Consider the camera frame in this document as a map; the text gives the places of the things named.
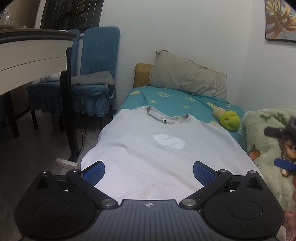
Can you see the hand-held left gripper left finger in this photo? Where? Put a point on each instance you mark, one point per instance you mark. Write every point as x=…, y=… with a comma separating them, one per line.
x=95, y=172

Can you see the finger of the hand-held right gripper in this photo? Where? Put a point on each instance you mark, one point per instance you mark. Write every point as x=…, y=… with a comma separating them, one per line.
x=284, y=164
x=275, y=132

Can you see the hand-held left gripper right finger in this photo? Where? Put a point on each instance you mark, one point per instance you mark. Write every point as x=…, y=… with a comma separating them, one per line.
x=201, y=173

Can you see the white t-shirt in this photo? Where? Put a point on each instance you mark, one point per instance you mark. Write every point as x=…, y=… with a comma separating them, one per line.
x=143, y=162

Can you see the green printed blanket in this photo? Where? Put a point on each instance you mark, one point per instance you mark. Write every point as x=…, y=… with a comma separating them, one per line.
x=261, y=143

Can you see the white power strip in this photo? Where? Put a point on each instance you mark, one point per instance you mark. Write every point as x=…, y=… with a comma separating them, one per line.
x=67, y=163

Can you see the green plush toy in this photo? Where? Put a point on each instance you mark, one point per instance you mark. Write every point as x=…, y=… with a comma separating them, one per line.
x=229, y=120

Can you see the teal printed bed sheet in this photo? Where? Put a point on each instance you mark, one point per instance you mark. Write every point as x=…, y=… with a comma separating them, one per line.
x=175, y=102

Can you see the grey folded cloth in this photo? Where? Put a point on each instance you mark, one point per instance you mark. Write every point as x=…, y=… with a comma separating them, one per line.
x=92, y=78

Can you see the blue covered chair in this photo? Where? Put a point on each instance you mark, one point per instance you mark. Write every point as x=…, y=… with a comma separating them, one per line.
x=44, y=92
x=99, y=51

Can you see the grey pillow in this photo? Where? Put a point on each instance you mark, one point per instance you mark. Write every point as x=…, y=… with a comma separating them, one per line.
x=185, y=76

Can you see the small white plush toy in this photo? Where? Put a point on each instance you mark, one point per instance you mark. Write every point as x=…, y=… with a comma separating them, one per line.
x=52, y=77

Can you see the mustard headboard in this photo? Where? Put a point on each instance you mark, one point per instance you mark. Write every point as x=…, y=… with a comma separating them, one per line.
x=141, y=74

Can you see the white table with dark legs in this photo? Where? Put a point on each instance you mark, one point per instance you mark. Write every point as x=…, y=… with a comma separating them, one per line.
x=27, y=53

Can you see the dark slatted panel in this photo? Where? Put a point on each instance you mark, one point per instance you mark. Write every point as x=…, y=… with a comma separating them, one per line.
x=69, y=14

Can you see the clear glass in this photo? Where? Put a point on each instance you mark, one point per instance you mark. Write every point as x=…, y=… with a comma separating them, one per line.
x=6, y=18

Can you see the leaf wall picture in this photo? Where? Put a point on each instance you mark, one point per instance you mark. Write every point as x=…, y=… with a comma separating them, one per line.
x=281, y=20

